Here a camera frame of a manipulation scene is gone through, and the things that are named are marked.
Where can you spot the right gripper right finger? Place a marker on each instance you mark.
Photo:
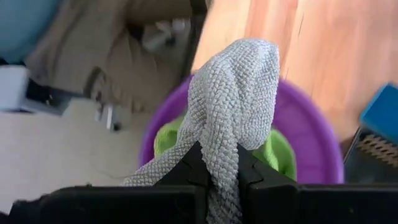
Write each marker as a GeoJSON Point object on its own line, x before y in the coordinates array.
{"type": "Point", "coordinates": [311, 205]}

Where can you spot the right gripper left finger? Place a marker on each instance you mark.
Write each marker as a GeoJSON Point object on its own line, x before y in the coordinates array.
{"type": "Point", "coordinates": [124, 205]}

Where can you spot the green microfibre cloth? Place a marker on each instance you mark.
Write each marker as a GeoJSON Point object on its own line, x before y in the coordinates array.
{"type": "Point", "coordinates": [276, 152]}

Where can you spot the blue sponge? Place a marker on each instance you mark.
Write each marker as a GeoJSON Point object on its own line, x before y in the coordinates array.
{"type": "Point", "coordinates": [382, 112]}

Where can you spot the grey waffle cloth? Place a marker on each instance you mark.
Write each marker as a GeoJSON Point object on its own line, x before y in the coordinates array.
{"type": "Point", "coordinates": [236, 93]}

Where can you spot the purple plastic bucket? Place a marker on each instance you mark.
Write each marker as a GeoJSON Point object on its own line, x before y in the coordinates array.
{"type": "Point", "coordinates": [311, 140]}

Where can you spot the black plastic basket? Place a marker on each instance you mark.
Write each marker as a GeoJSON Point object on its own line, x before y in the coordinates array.
{"type": "Point", "coordinates": [370, 161]}

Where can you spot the white box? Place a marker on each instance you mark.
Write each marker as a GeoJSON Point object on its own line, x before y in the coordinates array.
{"type": "Point", "coordinates": [12, 87]}

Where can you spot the teal round object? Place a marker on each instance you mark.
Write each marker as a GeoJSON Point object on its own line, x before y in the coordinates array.
{"type": "Point", "coordinates": [21, 25]}

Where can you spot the black aluminium frame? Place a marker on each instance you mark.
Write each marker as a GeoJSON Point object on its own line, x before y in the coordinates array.
{"type": "Point", "coordinates": [194, 37]}

